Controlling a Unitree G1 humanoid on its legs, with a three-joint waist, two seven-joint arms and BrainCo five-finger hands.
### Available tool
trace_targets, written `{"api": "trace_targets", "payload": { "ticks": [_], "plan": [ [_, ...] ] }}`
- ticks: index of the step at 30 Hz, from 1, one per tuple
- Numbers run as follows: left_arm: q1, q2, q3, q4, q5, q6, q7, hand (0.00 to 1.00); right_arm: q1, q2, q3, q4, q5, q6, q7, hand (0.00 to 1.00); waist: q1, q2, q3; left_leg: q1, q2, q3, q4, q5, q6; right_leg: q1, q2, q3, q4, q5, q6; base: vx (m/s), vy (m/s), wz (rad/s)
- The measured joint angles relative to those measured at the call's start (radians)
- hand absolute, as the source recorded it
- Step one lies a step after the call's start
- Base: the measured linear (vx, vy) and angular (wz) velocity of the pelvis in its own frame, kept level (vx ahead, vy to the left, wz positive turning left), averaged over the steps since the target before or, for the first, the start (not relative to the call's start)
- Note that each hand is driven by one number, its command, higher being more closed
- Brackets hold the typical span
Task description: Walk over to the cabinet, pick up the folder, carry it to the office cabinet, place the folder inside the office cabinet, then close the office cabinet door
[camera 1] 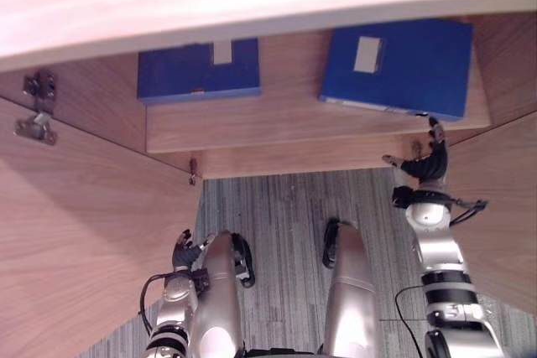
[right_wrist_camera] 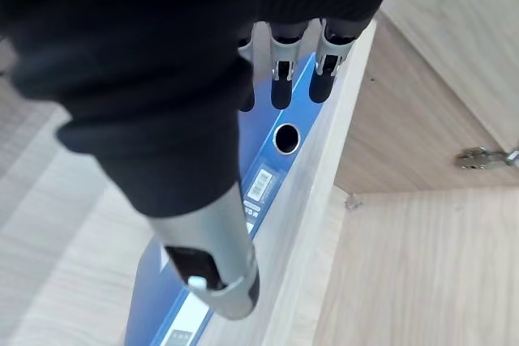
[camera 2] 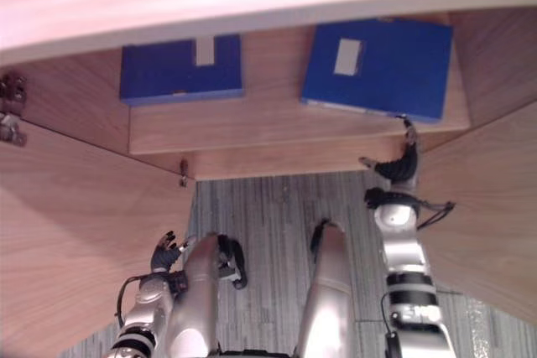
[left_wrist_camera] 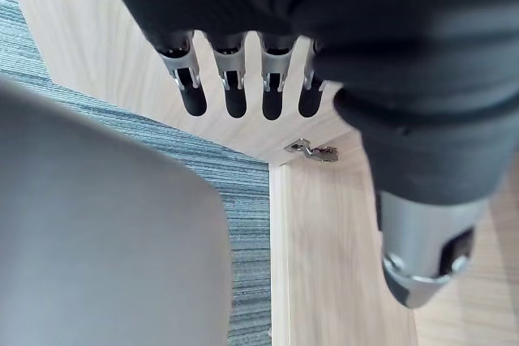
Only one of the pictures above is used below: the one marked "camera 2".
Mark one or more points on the robot right silver leg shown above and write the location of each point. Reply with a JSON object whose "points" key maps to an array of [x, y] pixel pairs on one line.
{"points": [[329, 291]]}

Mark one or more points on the robot left silver leg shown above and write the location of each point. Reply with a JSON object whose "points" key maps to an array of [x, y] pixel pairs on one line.
{"points": [[195, 299]]}

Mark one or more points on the robot right dark foot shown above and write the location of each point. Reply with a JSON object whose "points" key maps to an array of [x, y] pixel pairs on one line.
{"points": [[321, 228]]}

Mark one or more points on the robot silver leg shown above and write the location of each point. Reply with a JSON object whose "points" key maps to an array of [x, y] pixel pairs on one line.
{"points": [[329, 291], [195, 299]]}

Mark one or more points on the metal cabinet door hinge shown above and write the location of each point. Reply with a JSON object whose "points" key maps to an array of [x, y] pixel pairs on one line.
{"points": [[11, 91], [183, 172], [11, 131]]}

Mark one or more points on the wooden cabinet door with hinges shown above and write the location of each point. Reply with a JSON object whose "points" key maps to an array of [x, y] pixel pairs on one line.
{"points": [[75, 228]]}

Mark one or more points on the robot dark foot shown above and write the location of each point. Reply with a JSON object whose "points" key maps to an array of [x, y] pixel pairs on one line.
{"points": [[235, 263], [321, 228]]}

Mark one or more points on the robot left dark foot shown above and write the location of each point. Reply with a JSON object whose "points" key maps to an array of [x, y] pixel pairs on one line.
{"points": [[235, 263]]}

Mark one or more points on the robot left silver arm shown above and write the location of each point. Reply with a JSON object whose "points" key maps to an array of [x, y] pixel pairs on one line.
{"points": [[147, 307]]}

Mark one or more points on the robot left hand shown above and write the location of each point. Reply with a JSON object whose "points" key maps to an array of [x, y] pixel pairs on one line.
{"points": [[163, 259]]}

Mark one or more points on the robot right silver arm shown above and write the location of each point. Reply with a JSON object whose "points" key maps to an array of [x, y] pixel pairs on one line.
{"points": [[405, 249]]}

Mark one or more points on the wooden cabinet door plain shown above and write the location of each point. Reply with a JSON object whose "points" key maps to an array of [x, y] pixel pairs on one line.
{"points": [[491, 207]]}

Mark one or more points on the blue folder with edge label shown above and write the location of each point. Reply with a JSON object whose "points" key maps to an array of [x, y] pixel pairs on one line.
{"points": [[168, 77]]}

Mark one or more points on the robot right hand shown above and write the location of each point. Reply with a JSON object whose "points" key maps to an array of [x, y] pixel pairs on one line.
{"points": [[400, 167]]}

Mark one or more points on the wooden cabinet with white top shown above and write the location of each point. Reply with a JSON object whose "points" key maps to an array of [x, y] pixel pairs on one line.
{"points": [[268, 1]]}

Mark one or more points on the blue folder with centred label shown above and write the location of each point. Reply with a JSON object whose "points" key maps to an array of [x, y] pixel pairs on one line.
{"points": [[390, 81]]}

